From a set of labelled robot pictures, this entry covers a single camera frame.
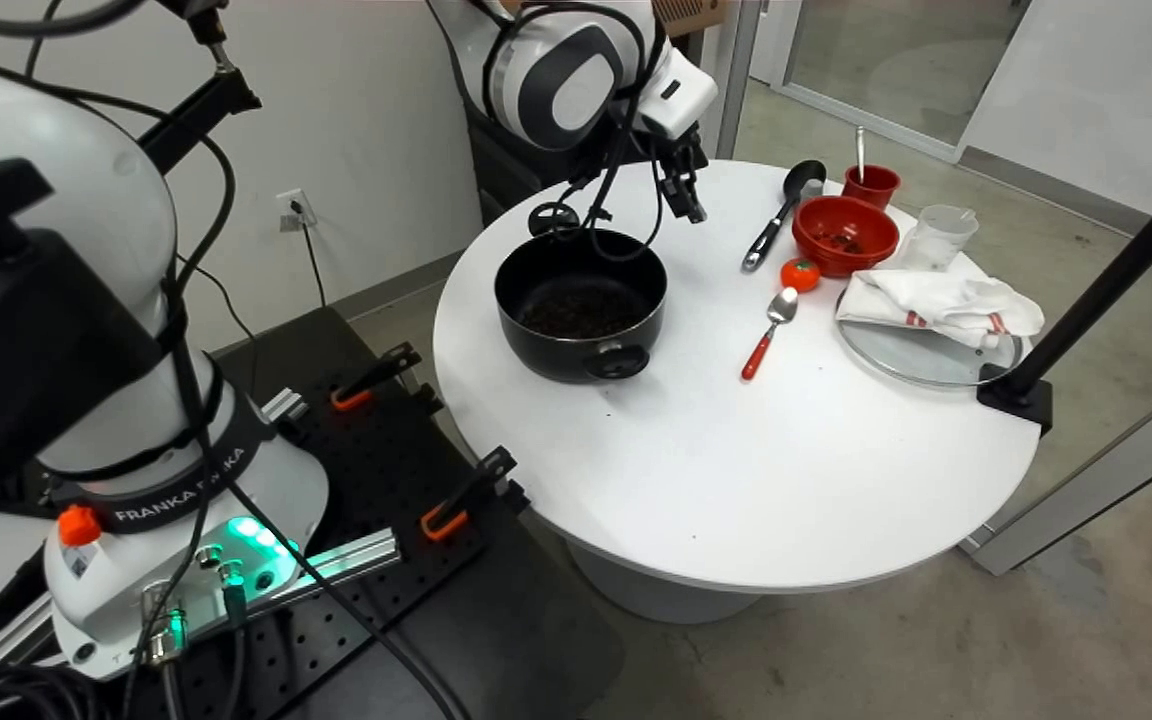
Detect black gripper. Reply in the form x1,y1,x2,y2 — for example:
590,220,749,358
581,116,711,231

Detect dark beans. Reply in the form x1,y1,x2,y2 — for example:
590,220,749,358
516,277,649,344

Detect red-handled metal spoon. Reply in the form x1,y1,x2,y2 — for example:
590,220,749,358
737,284,806,387

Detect black two-handled cooking pot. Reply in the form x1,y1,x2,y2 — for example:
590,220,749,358
491,196,673,387

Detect large black ladle spoon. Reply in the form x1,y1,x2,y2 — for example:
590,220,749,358
737,156,833,279

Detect red mug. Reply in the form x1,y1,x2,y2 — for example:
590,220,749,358
839,160,906,211

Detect red plastic bowl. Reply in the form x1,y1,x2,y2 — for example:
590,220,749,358
787,191,906,279

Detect clear plastic cup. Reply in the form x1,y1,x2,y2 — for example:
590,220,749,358
906,201,983,277

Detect white cloth towel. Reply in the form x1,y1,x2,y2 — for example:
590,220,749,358
836,260,1050,350

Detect black orange toggle clamp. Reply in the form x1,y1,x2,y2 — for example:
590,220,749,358
417,442,534,546
326,340,447,420

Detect clear glass plate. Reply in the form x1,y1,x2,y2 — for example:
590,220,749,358
829,284,1031,392

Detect black perforated breadboard table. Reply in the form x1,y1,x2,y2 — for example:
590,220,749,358
0,299,629,720

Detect black stand pole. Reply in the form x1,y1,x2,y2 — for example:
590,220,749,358
978,12,1152,435

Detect orange knob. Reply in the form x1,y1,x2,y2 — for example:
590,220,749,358
52,501,109,550

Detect white wall outlet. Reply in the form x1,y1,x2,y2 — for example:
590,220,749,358
273,184,315,240

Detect white table pedestal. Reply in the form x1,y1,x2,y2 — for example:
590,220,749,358
551,537,767,632

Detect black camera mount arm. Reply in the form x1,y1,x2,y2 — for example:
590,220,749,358
132,0,268,174

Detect aluminium extrusion rail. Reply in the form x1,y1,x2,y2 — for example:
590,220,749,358
0,520,407,670

